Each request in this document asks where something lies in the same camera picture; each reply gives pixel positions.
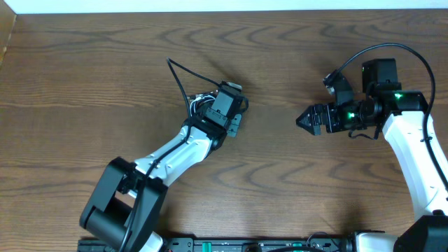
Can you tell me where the white USB cable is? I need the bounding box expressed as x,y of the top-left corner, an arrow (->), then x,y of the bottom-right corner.
188,92 -> 216,113

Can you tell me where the black USB cable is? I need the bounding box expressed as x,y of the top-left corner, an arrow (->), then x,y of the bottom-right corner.
187,91 -> 220,122

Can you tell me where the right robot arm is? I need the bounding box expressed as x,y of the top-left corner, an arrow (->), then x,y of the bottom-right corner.
295,59 -> 447,251

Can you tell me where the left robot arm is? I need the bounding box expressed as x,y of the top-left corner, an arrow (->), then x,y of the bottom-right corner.
79,82 -> 249,251

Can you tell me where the cardboard box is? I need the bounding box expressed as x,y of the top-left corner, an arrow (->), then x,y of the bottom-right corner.
0,0 -> 17,64

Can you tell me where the green clamp handle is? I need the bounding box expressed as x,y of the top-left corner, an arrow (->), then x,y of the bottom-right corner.
202,242 -> 212,252

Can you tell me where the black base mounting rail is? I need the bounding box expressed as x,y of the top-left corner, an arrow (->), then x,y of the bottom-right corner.
76,236 -> 396,252

